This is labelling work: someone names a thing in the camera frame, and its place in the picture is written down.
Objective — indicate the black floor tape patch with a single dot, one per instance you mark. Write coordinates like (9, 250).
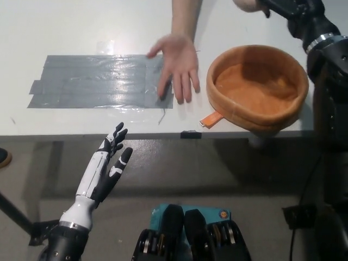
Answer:
(40, 231)
(299, 217)

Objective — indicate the small black tape piece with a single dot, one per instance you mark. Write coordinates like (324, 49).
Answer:
(191, 134)

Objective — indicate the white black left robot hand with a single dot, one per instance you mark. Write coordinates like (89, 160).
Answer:
(92, 179)

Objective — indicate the black stand leg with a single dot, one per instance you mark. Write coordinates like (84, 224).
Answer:
(16, 212)

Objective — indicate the person's bare hand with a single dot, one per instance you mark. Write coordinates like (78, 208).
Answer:
(180, 59)

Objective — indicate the pale pink plush dumpling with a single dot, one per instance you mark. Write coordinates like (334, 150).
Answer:
(248, 5)

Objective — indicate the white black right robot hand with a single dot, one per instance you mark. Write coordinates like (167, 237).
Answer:
(285, 6)

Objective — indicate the grey duct tape patch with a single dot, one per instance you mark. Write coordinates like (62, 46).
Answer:
(95, 81)

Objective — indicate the dark shoe with tan sole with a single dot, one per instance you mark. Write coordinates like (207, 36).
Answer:
(4, 159)

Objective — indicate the orange soft plush plate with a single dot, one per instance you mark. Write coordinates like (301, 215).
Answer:
(231, 106)

